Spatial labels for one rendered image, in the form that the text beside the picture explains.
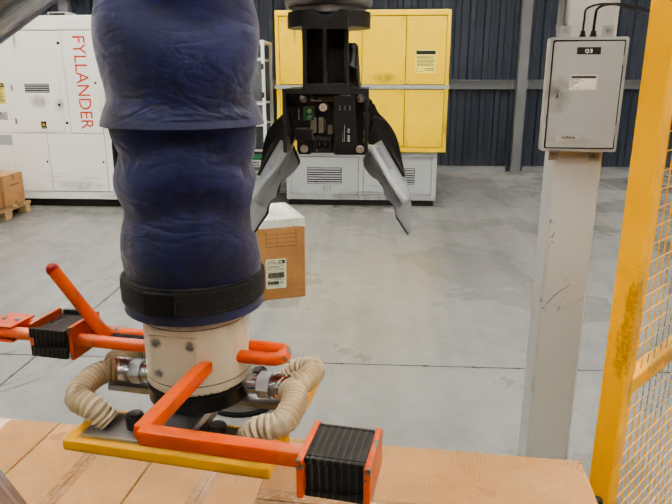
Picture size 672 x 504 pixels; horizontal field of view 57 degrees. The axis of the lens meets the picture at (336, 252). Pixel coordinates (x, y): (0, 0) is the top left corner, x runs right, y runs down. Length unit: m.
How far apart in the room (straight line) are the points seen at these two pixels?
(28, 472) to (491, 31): 10.50
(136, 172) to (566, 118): 1.24
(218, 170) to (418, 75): 7.34
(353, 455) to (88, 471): 1.43
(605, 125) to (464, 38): 9.74
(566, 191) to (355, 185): 6.55
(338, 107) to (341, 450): 0.39
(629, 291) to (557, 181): 0.56
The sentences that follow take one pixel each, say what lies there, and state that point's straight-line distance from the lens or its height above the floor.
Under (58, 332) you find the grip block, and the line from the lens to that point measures 1.13.
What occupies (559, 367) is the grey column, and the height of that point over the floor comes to 0.80.
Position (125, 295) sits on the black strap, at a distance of 0.98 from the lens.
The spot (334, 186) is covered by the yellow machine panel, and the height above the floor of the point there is 0.26.
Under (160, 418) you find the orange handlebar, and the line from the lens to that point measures 0.86.
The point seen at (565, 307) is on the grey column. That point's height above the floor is 1.00.
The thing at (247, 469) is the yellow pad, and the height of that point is 1.12.
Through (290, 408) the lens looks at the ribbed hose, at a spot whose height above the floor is 1.19.
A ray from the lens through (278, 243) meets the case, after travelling 2.96.
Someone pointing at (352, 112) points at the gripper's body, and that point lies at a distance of 0.52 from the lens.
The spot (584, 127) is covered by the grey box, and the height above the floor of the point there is 1.54.
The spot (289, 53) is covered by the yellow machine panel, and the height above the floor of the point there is 1.96.
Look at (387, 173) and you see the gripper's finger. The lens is 0.55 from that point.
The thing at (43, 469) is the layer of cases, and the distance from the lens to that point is 2.13.
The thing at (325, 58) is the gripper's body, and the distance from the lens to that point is 0.52.
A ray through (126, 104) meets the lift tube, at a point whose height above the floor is 1.63.
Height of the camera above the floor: 1.67
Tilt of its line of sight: 16 degrees down
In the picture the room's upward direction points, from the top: straight up
